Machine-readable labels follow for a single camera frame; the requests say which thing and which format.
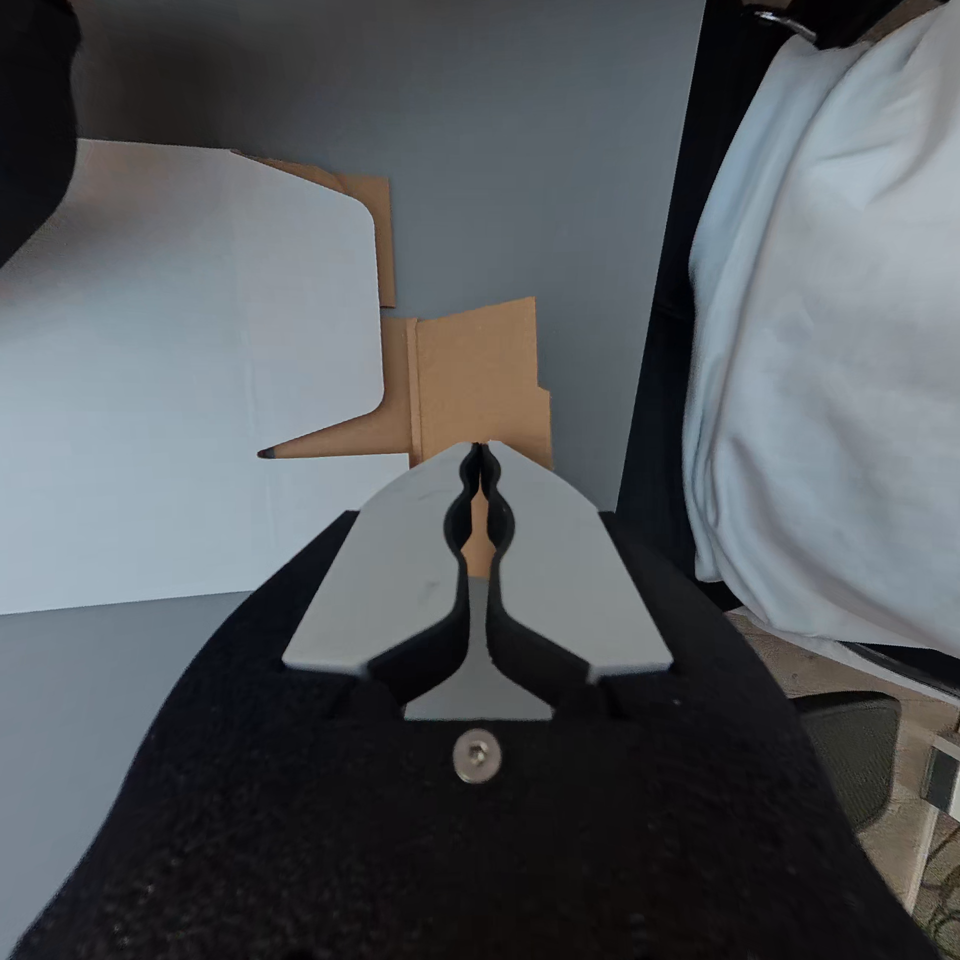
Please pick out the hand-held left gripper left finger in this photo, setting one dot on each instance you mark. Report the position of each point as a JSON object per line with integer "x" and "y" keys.
{"x": 375, "y": 570}

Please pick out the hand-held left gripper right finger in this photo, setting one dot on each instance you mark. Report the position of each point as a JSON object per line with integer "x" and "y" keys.
{"x": 585, "y": 577}

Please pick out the white cardboard box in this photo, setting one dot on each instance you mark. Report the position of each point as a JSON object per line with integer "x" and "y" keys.
{"x": 187, "y": 375}

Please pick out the black mesh office chair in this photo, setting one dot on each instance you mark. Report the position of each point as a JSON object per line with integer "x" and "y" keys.
{"x": 847, "y": 750}

